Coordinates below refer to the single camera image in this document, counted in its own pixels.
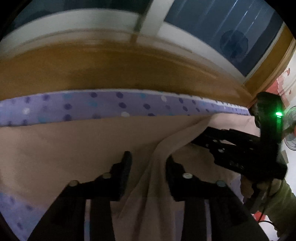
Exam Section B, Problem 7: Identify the black cable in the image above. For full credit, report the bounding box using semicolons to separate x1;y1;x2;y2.
256;180;277;225

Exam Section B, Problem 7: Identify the red electric fan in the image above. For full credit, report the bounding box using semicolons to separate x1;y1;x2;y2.
282;105;296;151

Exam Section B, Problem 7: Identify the purple polka dot bedsheet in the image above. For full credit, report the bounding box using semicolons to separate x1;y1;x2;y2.
1;90;250;240

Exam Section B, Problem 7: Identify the beige brown garment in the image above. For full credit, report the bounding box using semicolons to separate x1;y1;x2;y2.
1;113;259;240

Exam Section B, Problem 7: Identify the red floral curtain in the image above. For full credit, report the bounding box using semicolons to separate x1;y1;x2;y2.
266;67;295;108

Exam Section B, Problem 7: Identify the wooden window frame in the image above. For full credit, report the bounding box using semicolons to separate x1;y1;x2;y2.
1;9;295;106

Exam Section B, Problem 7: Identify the green sleeved right forearm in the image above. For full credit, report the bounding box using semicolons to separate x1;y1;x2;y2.
260;180;295;240

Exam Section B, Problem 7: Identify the person's right hand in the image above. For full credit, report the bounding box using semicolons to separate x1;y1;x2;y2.
240;176;281;214

